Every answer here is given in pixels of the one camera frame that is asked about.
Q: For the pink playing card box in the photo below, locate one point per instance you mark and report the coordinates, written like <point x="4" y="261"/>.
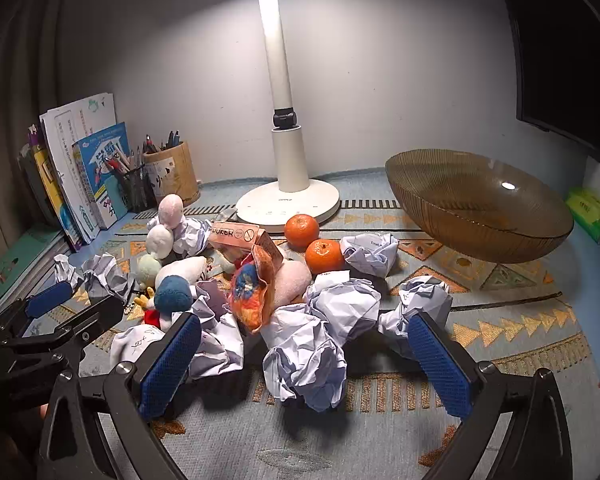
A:
<point x="232" y="237"/>

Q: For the patterned blue table mat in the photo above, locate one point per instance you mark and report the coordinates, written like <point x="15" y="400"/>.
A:
<point x="505" y="320"/>

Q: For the white desk lamp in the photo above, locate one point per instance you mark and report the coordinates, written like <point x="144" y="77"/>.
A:
<point x="280" y="60"/>

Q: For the stack of books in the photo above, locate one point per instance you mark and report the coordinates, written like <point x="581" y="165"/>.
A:
<point x="75" y="125"/>

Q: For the teal card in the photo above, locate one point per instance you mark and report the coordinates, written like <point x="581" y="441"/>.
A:
<point x="114" y="200"/>

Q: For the green tissue pack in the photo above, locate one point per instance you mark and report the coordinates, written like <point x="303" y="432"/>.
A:
<point x="587" y="212"/>

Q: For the blue workbook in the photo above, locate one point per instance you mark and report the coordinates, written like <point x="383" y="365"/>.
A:
<point x="102" y="160"/>

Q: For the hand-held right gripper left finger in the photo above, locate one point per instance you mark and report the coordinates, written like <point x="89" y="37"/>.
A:
<point x="172" y="360"/>

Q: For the pink white green dango plush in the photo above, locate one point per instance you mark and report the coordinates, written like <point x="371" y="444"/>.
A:
<point x="292" y="282"/>
<point x="160" y="240"/>

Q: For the bunch of pencils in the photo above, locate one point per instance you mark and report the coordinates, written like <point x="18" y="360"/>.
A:
<point x="122" y="162"/>

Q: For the orange and blue plush toy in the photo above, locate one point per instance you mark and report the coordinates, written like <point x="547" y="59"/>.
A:
<point x="250" y="290"/>

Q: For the yellow book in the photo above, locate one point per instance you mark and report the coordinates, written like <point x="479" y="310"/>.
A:
<point x="47" y="175"/>

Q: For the orange mandarin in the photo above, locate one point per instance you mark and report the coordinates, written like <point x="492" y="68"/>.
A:
<point x="325" y="256"/>
<point x="302" y="230"/>

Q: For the black monitor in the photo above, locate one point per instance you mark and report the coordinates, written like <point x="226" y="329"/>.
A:
<point x="565" y="35"/>

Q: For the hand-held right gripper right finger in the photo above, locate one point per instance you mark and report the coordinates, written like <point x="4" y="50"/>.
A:
<point x="437" y="360"/>

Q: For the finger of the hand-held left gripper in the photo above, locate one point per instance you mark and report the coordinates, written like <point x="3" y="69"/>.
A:
<point x="97" y="316"/>
<point x="50" y="299"/>

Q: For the white and blue plush toy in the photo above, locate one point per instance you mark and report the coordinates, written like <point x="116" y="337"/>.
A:
<point x="172" y="295"/>

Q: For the woven brown basket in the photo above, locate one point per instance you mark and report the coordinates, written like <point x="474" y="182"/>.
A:
<point x="480" y="220"/>

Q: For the bunch of pens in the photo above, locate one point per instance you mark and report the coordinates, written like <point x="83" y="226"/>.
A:
<point x="171" y="139"/>

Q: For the white paper ball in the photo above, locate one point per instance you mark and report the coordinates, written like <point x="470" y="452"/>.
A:
<point x="370" y="254"/>
<point x="425" y="302"/>
<point x="105" y="276"/>
<point x="345" y="310"/>
<point x="132" y="344"/>
<point x="305" y="365"/>
<point x="190" y="234"/>
<point x="217" y="345"/>
<point x="65" y="267"/>

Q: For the black mesh pen holder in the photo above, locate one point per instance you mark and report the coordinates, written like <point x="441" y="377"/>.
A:
<point x="137" y="192"/>

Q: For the beige cylinder pen holder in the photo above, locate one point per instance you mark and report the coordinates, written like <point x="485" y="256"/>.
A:
<point x="175" y="180"/>

